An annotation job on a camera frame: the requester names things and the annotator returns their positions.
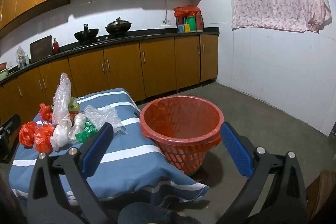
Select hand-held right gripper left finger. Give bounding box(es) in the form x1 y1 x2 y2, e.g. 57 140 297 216
27 122 124 224

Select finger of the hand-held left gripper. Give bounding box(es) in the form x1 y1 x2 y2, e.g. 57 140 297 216
0 114 21 161

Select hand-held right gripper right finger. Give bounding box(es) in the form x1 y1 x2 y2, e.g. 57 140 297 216
217 121 307 224

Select bubble wrap sheet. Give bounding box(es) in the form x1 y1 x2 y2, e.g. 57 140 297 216
84 105 127 136

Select white translucent plastic bag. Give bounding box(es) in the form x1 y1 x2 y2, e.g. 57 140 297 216
68 113 87 145
50 123 72 152

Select red plastic waste basket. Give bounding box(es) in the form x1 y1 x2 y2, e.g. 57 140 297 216
140 95 225 176

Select green plastic bag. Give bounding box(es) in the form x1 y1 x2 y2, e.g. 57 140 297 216
75 121 98 143

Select blue striped tablecloth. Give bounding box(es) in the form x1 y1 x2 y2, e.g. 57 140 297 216
9 88 210 201

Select small red plastic bag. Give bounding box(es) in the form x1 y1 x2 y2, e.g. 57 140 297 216
39 103 53 121

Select yellow-green plastic bag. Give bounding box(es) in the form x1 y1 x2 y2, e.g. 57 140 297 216
69 97 80 112

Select tall bubble wrap roll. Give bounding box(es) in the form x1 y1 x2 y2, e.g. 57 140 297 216
52 72 72 126

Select knotted clear plastic bag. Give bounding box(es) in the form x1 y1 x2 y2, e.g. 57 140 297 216
16 46 29 69

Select dark brown cutting board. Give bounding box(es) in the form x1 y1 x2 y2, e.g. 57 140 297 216
30 35 53 63

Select wooden lower kitchen cabinets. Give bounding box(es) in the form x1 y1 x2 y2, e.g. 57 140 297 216
0 34 219 122

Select brown wooden furniture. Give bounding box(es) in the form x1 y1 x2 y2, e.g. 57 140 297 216
306 169 336 224

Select built-in gas stove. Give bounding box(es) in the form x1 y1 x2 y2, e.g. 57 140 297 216
76 33 134 45

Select black open wok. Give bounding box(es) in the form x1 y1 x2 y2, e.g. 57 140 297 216
74 24 100 42

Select black wok with lid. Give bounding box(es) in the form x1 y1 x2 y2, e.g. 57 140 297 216
105 17 132 35

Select black kitchen countertop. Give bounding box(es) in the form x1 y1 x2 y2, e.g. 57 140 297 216
0 27 219 85

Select red bag over containers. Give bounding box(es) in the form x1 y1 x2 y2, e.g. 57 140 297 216
174 5 201 17

